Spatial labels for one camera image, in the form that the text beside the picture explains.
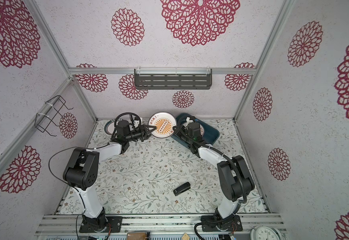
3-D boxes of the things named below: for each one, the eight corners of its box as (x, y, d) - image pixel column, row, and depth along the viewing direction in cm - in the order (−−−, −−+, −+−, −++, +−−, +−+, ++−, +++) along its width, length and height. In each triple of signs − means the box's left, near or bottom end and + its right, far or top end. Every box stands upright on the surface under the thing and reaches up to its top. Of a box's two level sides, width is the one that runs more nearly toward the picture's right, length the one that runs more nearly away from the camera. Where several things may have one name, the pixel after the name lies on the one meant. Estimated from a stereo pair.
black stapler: (175, 196, 85) (175, 194, 81) (172, 192, 86) (172, 189, 83) (190, 188, 88) (191, 185, 84) (188, 184, 89) (188, 181, 86)
